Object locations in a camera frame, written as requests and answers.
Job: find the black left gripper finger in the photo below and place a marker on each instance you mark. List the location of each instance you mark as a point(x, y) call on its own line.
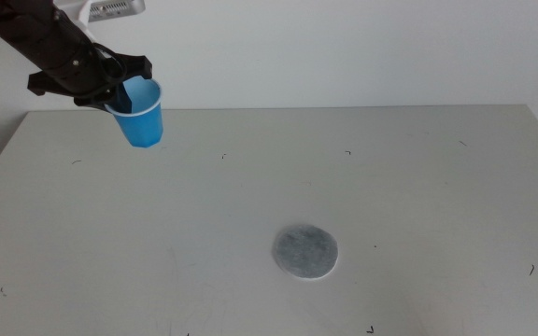
point(94, 102)
point(124, 99)

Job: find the blue plastic cup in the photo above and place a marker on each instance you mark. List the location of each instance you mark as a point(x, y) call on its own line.
point(142, 126)

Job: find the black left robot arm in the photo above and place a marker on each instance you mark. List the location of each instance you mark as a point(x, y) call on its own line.
point(17, 23)

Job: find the round grey cup mat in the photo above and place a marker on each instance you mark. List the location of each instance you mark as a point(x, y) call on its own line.
point(305, 252)

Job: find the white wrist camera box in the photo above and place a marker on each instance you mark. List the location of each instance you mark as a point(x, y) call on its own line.
point(115, 8)

